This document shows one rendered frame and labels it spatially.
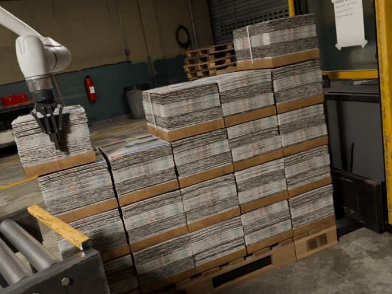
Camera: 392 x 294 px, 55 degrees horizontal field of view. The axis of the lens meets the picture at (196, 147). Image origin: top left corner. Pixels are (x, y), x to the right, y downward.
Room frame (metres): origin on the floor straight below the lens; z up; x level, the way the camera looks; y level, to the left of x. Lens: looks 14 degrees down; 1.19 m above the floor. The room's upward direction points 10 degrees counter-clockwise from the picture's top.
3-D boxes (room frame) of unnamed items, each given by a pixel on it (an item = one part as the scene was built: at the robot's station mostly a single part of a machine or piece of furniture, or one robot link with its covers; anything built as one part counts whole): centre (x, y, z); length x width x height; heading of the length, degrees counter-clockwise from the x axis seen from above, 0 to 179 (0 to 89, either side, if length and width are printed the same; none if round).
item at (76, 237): (1.00, 0.43, 0.81); 0.43 x 0.03 x 0.02; 37
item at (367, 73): (2.26, -0.96, 0.92); 0.57 x 0.01 x 0.05; 19
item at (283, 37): (2.10, -0.51, 0.65); 0.39 x 0.30 x 1.29; 19
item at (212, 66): (8.61, -0.82, 0.65); 1.33 x 0.94 x 1.30; 131
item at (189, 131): (1.91, 0.04, 0.86); 0.38 x 0.29 x 0.04; 20
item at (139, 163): (1.86, 0.17, 0.42); 1.17 x 0.39 x 0.83; 109
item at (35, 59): (1.52, 0.55, 1.30); 0.13 x 0.11 x 0.16; 167
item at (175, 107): (1.91, 0.04, 0.95); 0.38 x 0.29 x 0.23; 20
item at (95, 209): (1.86, 0.17, 0.40); 1.16 x 0.38 x 0.51; 109
